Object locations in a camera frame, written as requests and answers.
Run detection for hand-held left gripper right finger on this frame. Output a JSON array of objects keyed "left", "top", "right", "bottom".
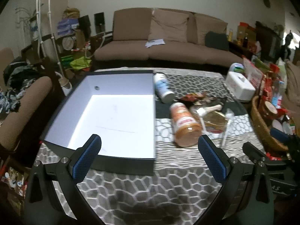
[{"left": 196, "top": 135, "right": 275, "bottom": 225}]

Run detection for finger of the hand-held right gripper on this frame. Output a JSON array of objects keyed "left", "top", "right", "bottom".
[{"left": 242, "top": 142, "right": 267, "bottom": 164}]

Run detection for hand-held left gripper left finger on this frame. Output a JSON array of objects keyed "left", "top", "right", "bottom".
[{"left": 23, "top": 134, "right": 106, "bottom": 225}]

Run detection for clear plastic cutlery packet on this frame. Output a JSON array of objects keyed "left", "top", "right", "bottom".
[
  {"left": 220, "top": 109, "right": 235, "bottom": 146},
  {"left": 198, "top": 108, "right": 209, "bottom": 135}
]

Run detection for golden tin can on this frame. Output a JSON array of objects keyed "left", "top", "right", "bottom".
[{"left": 190, "top": 106, "right": 231, "bottom": 134}]

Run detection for orange spice jar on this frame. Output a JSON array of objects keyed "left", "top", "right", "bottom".
[{"left": 170, "top": 102, "right": 203, "bottom": 148}]

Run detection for black box with white inside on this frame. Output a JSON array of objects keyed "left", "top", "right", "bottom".
[{"left": 39, "top": 69, "right": 157, "bottom": 176}]

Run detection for dark snack packet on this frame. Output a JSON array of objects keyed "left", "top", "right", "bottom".
[{"left": 199, "top": 97, "right": 227, "bottom": 106}]

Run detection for red brown snack packet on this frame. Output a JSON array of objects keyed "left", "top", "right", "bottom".
[{"left": 180, "top": 92, "right": 207, "bottom": 103}]

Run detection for white bottle with blue label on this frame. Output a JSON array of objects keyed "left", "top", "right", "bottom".
[{"left": 152, "top": 73, "right": 175, "bottom": 103}]

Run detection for wicker basket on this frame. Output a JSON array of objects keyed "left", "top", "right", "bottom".
[{"left": 251, "top": 96, "right": 290, "bottom": 152}]

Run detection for red snack packets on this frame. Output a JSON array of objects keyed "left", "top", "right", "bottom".
[{"left": 261, "top": 63, "right": 289, "bottom": 113}]

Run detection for white tissue box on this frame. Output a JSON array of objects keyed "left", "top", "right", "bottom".
[{"left": 225, "top": 71, "right": 256, "bottom": 103}]

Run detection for brown armchair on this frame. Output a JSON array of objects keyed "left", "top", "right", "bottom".
[{"left": 0, "top": 48, "right": 53, "bottom": 151}]

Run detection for red and white bag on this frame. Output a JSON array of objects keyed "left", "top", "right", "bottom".
[{"left": 242, "top": 57, "right": 265, "bottom": 88}]

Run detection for green white wipes pack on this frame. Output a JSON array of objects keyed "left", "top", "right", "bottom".
[{"left": 228, "top": 63, "right": 245, "bottom": 74}]

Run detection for green bag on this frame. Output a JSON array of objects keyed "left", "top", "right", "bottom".
[{"left": 70, "top": 56, "right": 92, "bottom": 70}]

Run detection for pile of clothes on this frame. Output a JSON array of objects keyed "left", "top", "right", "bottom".
[{"left": 0, "top": 58, "right": 41, "bottom": 113}]

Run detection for dark wooden cabinet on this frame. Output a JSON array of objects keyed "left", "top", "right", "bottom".
[{"left": 255, "top": 21, "right": 282, "bottom": 61}]

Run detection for brown sofa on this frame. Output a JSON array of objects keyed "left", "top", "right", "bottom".
[{"left": 94, "top": 8, "right": 244, "bottom": 69}]

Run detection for dark sofa cushion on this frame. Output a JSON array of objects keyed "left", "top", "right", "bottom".
[{"left": 205, "top": 31, "right": 230, "bottom": 51}]

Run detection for white papers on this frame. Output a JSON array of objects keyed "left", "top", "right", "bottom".
[{"left": 145, "top": 39, "right": 166, "bottom": 48}]

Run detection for black speaker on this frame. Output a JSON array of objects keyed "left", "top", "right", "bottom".
[
  {"left": 94, "top": 12, "right": 105, "bottom": 34},
  {"left": 78, "top": 15, "right": 91, "bottom": 40}
]

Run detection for stack of blue packages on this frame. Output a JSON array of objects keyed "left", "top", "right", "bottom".
[{"left": 57, "top": 17, "right": 79, "bottom": 36}]

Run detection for white pole rack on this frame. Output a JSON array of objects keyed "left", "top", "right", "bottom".
[{"left": 35, "top": 0, "right": 64, "bottom": 75}]

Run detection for beige sofa cushion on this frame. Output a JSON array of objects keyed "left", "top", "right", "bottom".
[{"left": 148, "top": 9, "right": 190, "bottom": 44}]

